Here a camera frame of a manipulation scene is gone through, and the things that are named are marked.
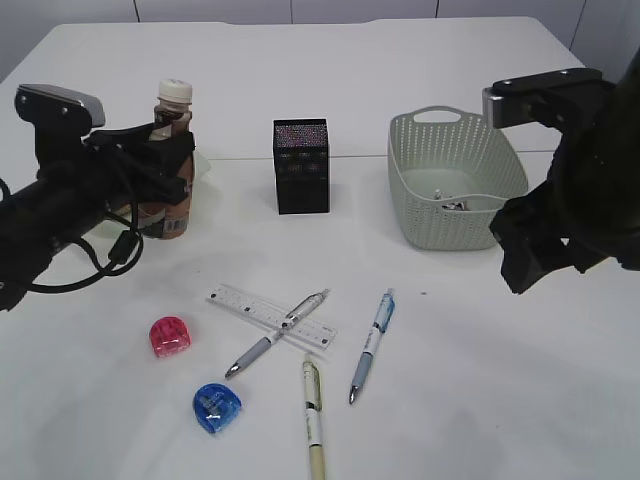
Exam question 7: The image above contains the blue white grey-grip pen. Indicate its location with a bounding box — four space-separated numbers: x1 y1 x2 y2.
348 288 395 405

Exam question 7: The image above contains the pink pencil sharpener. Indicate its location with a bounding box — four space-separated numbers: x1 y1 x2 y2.
149 316 192 358

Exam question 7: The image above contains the brown coffee bottle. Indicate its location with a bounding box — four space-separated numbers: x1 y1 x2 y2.
138 79 195 240

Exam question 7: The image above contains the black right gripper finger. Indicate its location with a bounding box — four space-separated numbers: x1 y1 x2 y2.
499 235 573 294

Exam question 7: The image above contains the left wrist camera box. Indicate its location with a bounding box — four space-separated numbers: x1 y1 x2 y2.
14 84 106 168

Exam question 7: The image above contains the clear plastic ruler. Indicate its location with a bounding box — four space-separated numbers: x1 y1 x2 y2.
206 284 337 353

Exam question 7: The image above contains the black mesh pen holder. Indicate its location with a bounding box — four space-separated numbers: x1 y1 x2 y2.
272 118 330 215

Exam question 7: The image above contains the pale green wavy glass plate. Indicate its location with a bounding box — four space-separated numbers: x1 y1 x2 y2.
88 149 211 240

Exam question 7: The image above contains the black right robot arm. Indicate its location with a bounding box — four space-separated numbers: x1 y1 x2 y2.
483 58 639 294

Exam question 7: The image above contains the beige grip white pen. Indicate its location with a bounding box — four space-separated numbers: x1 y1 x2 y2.
302 356 326 480

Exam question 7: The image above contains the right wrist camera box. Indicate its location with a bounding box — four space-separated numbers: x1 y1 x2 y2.
482 68 612 132

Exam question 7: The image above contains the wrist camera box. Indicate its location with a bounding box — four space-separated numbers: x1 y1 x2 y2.
482 68 612 132
14 84 106 168

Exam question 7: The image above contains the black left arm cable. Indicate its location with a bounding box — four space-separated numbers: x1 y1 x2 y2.
0 149 146 294

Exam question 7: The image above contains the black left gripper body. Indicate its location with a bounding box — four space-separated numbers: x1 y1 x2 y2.
34 124 150 220

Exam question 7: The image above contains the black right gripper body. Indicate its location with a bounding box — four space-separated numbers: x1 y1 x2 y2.
490 79 639 273

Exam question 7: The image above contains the pale green plastic basket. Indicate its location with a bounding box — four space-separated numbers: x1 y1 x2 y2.
387 106 529 251

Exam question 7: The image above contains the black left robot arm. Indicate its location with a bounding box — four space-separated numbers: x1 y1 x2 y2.
1 124 195 311

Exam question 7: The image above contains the grey grip silver pen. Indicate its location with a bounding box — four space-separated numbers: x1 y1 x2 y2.
225 289 330 379

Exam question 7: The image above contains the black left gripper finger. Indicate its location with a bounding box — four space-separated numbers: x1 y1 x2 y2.
129 169 190 204
124 123 195 170

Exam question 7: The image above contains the blue pencil sharpener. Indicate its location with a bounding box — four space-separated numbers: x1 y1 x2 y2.
192 383 242 435

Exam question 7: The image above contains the paper scrap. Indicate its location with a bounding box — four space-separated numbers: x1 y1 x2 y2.
433 189 480 211

